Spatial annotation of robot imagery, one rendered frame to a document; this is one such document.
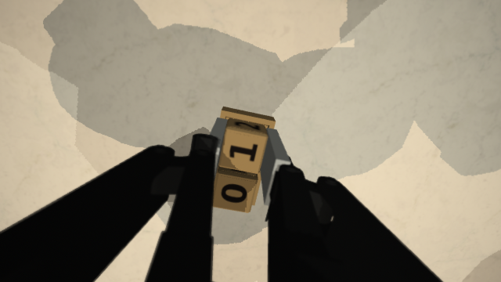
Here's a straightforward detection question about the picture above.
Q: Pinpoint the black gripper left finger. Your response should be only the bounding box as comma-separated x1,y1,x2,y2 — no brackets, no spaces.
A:
0,117,228,282

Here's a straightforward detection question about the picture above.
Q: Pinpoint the brown rectangular tray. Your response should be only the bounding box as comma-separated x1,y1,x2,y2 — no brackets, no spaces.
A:
220,107,276,205

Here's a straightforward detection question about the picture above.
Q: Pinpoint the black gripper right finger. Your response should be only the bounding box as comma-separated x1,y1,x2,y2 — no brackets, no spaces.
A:
260,128,443,282

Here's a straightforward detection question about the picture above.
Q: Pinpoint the tan cube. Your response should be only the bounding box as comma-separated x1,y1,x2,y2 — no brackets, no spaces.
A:
218,118,268,174
213,166,258,213

